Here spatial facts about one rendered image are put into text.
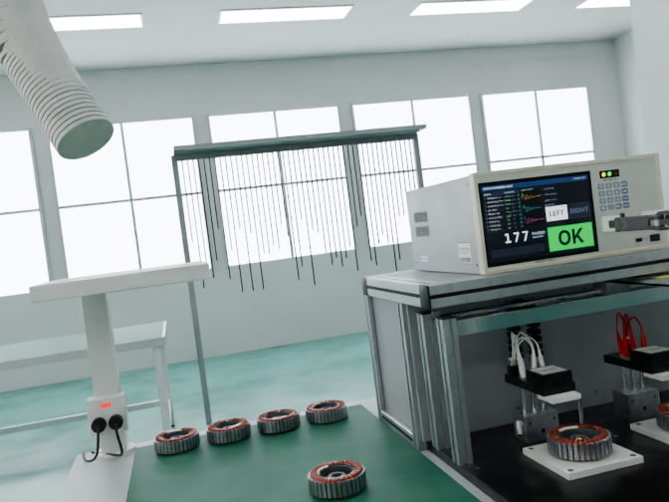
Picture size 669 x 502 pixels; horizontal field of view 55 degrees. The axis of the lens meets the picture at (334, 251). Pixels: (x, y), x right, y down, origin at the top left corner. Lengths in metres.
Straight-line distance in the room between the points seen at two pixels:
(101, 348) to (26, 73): 0.75
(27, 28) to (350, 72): 6.29
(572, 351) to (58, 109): 1.40
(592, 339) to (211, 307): 6.19
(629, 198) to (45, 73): 1.46
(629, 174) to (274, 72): 6.56
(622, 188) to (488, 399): 0.53
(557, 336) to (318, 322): 6.24
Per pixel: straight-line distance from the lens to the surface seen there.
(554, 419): 1.42
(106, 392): 1.76
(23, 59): 1.95
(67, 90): 1.88
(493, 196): 1.33
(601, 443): 1.27
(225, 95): 7.68
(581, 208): 1.43
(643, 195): 1.53
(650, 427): 1.45
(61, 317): 7.57
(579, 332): 1.59
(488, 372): 1.48
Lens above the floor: 1.24
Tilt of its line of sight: 2 degrees down
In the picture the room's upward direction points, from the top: 7 degrees counter-clockwise
